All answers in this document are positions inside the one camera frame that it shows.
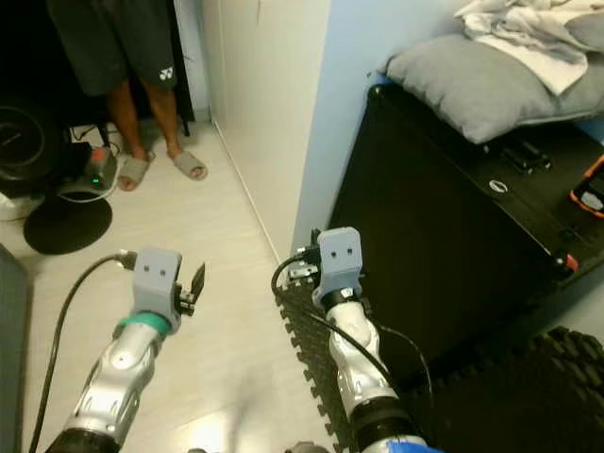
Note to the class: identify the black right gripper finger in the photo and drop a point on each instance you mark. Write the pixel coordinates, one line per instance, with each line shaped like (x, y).
(314, 242)

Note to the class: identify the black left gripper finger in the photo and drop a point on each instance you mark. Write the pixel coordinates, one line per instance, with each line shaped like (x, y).
(198, 279)

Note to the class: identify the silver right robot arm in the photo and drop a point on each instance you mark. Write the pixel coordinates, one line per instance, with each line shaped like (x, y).
(354, 368)

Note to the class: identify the grey slipper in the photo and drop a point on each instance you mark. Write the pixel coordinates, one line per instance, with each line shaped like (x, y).
(134, 175)
(191, 167)

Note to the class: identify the large black case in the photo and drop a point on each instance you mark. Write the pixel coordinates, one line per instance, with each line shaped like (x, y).
(434, 236)

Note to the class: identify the grey pillow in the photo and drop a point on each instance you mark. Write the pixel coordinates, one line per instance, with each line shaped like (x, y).
(481, 90)

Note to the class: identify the small black device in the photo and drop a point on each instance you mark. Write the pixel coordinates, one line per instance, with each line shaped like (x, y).
(527, 157)

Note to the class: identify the person in dark shorts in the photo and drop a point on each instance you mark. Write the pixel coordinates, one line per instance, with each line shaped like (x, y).
(113, 47)

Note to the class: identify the black foam puzzle mat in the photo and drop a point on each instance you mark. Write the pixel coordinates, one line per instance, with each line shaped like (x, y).
(528, 396)

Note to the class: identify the orange black handheld device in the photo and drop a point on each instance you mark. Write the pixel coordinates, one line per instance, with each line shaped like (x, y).
(590, 189)

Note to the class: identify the pile of pale clothes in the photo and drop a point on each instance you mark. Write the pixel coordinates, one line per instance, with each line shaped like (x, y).
(528, 24)

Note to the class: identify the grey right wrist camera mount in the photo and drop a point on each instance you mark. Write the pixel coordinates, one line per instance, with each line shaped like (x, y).
(340, 257)

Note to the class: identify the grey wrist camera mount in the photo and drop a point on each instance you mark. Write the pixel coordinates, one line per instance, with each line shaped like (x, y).
(159, 278)
(340, 257)

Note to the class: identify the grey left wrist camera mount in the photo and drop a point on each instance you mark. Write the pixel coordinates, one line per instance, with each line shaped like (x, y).
(159, 278)

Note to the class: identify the dark teal bed frame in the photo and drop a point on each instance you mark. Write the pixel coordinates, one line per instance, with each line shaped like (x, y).
(14, 377)

